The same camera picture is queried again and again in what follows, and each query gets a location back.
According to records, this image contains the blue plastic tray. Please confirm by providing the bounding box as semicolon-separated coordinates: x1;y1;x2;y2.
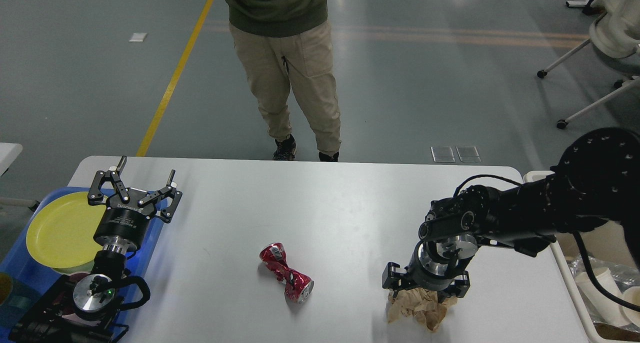
0;186;168;343

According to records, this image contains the beige plastic bin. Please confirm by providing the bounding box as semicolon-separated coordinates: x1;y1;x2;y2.
522;171;640;342

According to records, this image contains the brown paper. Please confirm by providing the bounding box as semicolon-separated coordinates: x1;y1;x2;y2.
386;288;458;332

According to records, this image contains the dark teal mug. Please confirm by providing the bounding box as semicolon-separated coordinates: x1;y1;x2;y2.
0;272;41;329

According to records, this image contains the white side table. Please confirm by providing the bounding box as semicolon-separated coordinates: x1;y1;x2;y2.
0;142;23;176

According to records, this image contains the pale green plate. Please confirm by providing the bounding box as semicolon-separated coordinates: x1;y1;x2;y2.
51;260;94;275

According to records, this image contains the aluminium foil tray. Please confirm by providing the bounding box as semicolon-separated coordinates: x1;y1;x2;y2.
568;257;639;330

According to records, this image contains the person in green sweater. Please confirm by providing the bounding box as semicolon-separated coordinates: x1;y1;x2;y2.
224;0;342;162

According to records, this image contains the office chair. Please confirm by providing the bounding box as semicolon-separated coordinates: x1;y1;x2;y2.
536;38;640;130

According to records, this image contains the crushed red soda can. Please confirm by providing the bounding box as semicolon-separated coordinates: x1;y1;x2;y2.
258;242;314;304

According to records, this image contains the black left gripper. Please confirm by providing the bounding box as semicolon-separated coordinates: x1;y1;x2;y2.
87;156;183;256

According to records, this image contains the yellow plastic plate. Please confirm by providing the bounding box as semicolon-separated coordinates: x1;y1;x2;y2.
26;192;105;268

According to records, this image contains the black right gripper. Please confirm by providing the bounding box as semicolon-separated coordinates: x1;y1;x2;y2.
382;240;471;304

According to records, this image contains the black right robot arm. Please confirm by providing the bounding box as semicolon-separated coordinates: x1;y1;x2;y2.
381;128;640;312

